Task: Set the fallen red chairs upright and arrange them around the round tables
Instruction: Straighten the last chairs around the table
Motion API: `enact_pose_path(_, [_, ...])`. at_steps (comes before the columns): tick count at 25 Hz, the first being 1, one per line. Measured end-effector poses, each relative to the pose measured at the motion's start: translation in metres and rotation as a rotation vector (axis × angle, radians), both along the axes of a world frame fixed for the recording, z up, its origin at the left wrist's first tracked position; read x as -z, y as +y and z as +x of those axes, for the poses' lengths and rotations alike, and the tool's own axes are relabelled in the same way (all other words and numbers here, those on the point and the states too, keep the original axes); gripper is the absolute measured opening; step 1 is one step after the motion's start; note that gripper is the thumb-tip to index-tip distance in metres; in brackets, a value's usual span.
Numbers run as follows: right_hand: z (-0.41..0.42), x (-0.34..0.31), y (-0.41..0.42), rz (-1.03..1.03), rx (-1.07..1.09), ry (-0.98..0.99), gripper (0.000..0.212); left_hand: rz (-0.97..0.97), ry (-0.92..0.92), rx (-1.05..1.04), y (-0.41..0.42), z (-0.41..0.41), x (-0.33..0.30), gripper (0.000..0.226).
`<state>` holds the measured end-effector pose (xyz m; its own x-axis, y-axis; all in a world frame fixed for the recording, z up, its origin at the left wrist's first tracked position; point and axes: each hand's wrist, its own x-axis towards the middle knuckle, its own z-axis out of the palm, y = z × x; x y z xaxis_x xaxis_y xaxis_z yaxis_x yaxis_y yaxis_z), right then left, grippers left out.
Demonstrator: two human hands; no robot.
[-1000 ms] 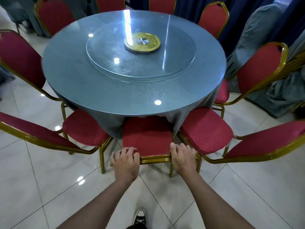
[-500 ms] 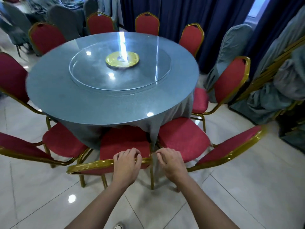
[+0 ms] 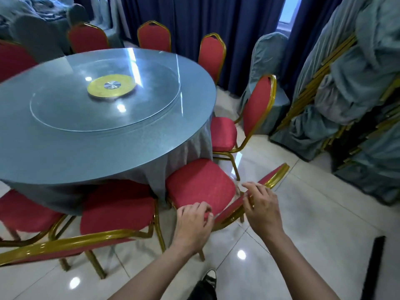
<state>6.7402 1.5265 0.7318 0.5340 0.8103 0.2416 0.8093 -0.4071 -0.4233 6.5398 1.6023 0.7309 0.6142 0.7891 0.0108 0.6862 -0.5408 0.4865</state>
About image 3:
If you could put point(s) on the dark blue curtain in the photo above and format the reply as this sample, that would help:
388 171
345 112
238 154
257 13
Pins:
187 15

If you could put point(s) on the person's left hand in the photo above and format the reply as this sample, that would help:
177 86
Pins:
192 231

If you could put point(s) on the person's right hand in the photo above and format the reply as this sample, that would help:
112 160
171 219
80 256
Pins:
265 215

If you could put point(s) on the grey folded cloth pile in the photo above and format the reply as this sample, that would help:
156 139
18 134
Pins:
31 6

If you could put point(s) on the person's left forearm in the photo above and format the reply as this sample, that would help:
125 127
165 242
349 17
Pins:
150 278

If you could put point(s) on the black trousers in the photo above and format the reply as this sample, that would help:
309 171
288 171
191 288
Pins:
200 292

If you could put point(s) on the yellow turntable base disc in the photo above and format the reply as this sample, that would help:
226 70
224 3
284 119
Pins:
97 90

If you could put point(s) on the bright window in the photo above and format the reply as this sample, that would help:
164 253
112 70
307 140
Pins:
290 9

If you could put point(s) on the black white canvas sneaker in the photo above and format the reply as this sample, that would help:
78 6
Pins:
210 278

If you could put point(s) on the person's right forearm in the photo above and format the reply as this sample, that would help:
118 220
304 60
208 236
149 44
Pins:
300 271

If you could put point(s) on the glass lazy susan gold hub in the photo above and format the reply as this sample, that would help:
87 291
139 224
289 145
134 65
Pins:
62 115

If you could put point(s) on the blue round table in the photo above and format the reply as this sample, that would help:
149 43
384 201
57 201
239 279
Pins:
62 153

